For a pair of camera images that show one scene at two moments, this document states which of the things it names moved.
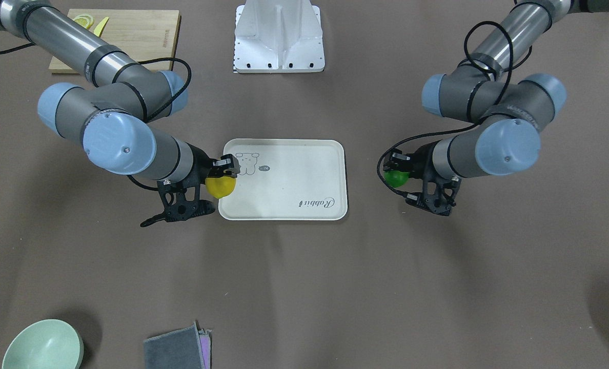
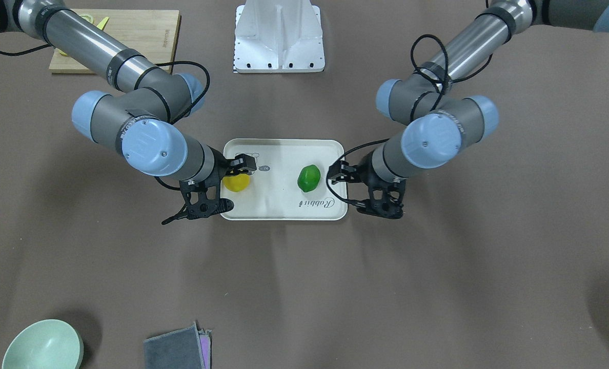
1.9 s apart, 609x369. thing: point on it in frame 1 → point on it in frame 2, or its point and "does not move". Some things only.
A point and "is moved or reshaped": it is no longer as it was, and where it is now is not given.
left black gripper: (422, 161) → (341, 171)
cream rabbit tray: (287, 179) does not move
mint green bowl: (47, 344) does not move
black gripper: (438, 197) → (386, 197)
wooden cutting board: (149, 36) does not move
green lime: (396, 179) is moved or reshaped
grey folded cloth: (188, 347) does not move
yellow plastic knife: (100, 27) does not move
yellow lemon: (221, 187) is moved or reshaped
